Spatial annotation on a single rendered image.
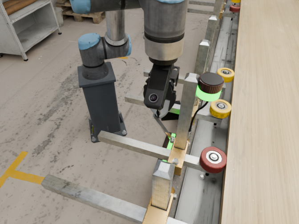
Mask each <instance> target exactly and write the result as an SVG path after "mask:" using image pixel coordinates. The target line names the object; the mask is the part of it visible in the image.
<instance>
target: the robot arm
mask: <svg viewBox="0 0 299 224"><path fill-rule="evenodd" d="M188 1H189V0H70V4H71V6H72V10H73V11H74V12H75V13H76V14H89V13H93V12H105V16H106V26H107V32H106V33H105V36H103V37H100V35H99V34H97V33H88V34H84V35H82V36H81V37H80V38H79V39H78V48H79V51H80V55H81V59H82V63H83V69H82V74H83V77H84V78H86V79H88V80H100V79H102V78H104V77H106V76H107V75H108V73H109V69H108V67H107V65H106V63H105V61H104V60H107V59H113V58H119V57H126V56H129V55H130V54H131V50H132V46H131V39H130V36H129V34H127V33H126V31H125V10H126V9H135V8H142V9H143V11H144V35H143V39H145V53H146V55H147V56H149V60H150V61H151V62H152V63H153V67H152V69H151V71H150V72H149V78H148V79H146V81H145V82H146V83H147V85H146V84H145V85H144V87H143V88H144V92H143V96H144V104H145V106H146V107H147V108H150V110H151V111H152V112H153V113H154V114H156V115H157V117H158V118H160V119H161V118H163V117H164V116H165V115H166V114H167V113H168V112H169V111H170V109H171V108H172V107H173V105H174V103H175V101H176V91H174V86H177V84H178V77H179V69H180V67H177V66H174V63H175V62H176V61H177V60H178V57H180V56H181V54H182V53H183V45H184V37H185V27H186V16H187V8H188ZM175 68H176V69H177V70H174V69H175ZM175 81H176V83H175ZM174 83H175V84H174ZM158 110H160V113H159V111H158Z"/></svg>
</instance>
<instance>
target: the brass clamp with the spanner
mask: <svg viewBox="0 0 299 224"><path fill-rule="evenodd" d="M175 140H176V138H175ZM175 140H174V143H173V146H172V149H171V152H170V156H169V158H168V161H167V162H169V163H172V160H173V159H174V158H177V159H178V161H179V163H178V164H177V165H175V169H174V174H176V175H179V176H180V175H181V172H182V167H183V163H184V159H185V155H186V152H187V148H188V146H190V142H189V139H188V138H187V142H186V146H185V149H180V148H176V147H174V146H175Z"/></svg>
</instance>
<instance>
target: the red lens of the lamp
mask: <svg viewBox="0 0 299 224"><path fill-rule="evenodd" d="M203 74H204V73H203ZM201 76H202V74H201V75H200V77H199V81H198V87H199V89H200V90H202V91H203V92H206V93H209V94H215V93H218V92H220V91H221V90H222V87H223V84H224V79H223V77H222V76H221V77H222V79H223V82H222V83H221V84H220V85H217V86H211V85H207V84H205V83H203V82H202V81H201Z"/></svg>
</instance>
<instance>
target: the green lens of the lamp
mask: <svg viewBox="0 0 299 224"><path fill-rule="evenodd" d="M220 93H221V91H220V92H219V93H216V94H207V93H204V92H202V91H201V90H200V89H199V87H197V92H196V94H197V96H198V97H199V98H200V99H202V100H205V101H215V100H217V99H218V98H219V97H220Z"/></svg>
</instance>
